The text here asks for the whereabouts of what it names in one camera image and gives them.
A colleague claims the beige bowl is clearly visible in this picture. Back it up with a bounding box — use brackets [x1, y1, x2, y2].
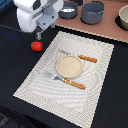
[119, 5, 128, 30]

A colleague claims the red toy tomato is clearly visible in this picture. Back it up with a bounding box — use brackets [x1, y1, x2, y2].
[31, 41, 43, 52]

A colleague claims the fork with wooden handle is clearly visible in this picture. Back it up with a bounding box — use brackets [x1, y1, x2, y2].
[44, 72, 86, 89]

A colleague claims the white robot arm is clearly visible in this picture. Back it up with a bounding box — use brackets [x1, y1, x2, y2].
[14, 0, 64, 40]

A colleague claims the round beige plate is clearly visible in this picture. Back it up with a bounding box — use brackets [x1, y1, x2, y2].
[55, 55, 83, 79]

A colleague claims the small grey frying pan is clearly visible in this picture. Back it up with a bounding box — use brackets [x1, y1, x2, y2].
[59, 1, 78, 19]

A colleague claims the grey pot with handles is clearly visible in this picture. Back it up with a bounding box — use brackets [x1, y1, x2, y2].
[81, 2, 104, 25]

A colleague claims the white toy fish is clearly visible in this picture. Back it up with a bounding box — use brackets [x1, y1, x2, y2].
[62, 9, 72, 12]

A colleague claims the knife with wooden handle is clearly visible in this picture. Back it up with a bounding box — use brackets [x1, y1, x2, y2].
[58, 49, 97, 63]

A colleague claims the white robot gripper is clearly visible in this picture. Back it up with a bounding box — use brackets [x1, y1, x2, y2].
[16, 0, 64, 40]

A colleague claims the woven beige placemat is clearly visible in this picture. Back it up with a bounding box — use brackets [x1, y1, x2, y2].
[12, 31, 115, 128]

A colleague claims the brown stove board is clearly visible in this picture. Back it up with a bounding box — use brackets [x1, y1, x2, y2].
[56, 0, 128, 43]

